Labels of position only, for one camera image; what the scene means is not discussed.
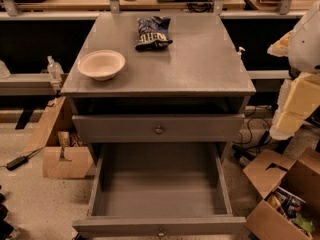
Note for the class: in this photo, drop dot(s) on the clear plastic bottle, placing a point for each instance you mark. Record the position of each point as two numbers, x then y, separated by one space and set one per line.
54 69

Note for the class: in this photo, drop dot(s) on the closed grey top drawer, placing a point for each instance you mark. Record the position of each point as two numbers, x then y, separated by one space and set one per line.
157 128

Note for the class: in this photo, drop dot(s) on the cardboard box on left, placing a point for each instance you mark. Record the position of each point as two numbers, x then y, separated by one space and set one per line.
64 154

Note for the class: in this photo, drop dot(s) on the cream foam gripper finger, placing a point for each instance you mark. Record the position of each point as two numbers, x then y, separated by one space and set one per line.
282 46
297 100

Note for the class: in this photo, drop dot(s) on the open grey middle drawer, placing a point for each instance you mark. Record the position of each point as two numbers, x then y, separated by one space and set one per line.
158 189

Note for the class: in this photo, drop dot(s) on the cardboard box on right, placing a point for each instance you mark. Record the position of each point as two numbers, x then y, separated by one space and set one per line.
290 191

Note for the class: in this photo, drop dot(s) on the blue chip bag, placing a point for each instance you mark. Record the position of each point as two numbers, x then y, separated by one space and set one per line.
153 33

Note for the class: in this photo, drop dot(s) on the small white pump bottle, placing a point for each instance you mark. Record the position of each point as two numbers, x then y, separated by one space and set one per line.
241 51

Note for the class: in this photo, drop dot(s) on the black power adapter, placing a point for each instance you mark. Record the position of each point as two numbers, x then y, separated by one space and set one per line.
17 162

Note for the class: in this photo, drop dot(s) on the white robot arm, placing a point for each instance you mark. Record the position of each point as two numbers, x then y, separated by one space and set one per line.
304 53

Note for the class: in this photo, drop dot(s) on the cardboard box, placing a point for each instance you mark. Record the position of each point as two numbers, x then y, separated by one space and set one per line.
290 191
64 154

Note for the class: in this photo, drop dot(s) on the white paper bowl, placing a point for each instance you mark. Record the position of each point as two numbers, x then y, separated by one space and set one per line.
101 65

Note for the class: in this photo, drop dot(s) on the grey wooden drawer cabinet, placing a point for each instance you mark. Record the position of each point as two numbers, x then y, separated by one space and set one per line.
200 73

